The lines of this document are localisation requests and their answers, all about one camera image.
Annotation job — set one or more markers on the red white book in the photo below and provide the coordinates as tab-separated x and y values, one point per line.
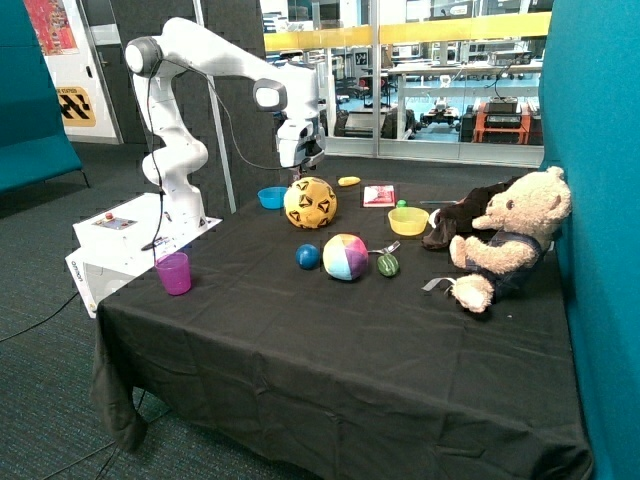
379	196

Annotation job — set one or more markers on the yellow black soccer ball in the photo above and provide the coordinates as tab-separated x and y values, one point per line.
310	203

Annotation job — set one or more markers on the teal partition wall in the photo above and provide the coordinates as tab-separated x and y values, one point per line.
589	95

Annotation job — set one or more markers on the white lab table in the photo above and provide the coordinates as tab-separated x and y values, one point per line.
441	99

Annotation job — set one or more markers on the purple plastic cup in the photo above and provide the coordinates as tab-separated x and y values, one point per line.
174	273

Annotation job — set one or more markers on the small green striped ball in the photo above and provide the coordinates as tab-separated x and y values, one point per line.
388	265

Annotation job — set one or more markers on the multicolour plush ball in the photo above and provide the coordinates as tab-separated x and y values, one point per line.
345	257

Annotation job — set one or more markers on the yellow plastic banana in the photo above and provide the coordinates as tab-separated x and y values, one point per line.
348	181

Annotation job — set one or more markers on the blue plastic bowl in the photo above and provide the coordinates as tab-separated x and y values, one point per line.
272	198

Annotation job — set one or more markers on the white robot control box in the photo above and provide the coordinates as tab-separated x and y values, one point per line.
123	242

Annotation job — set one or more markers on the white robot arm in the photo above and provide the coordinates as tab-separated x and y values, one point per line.
185	46

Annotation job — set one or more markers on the beige teddy bear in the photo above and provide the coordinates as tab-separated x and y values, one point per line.
525	219

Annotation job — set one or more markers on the teal bench seat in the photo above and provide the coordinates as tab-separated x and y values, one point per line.
34	145

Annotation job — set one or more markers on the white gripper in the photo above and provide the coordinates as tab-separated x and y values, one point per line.
300	142

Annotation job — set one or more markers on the dark brown cloth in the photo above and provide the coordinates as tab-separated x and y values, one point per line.
456	219

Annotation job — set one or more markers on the black tablecloth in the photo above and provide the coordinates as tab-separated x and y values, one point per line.
372	379

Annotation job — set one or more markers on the orange black crate rack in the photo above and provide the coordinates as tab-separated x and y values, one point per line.
504	121

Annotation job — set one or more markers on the small blue ball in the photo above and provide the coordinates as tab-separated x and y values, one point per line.
307	256

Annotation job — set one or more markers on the yellow plastic bowl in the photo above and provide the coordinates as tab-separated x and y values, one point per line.
408	221

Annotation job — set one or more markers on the grey ribbon tag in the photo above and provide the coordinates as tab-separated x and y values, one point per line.
442	283

